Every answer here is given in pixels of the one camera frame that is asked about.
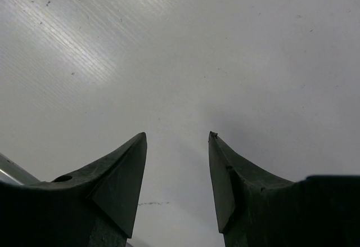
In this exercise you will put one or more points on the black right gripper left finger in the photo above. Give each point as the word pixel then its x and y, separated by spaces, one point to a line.
pixel 95 205

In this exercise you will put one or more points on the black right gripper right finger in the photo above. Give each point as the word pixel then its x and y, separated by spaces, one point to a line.
pixel 257 208

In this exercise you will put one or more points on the aluminium front rail frame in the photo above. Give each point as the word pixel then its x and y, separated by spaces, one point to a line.
pixel 13 174

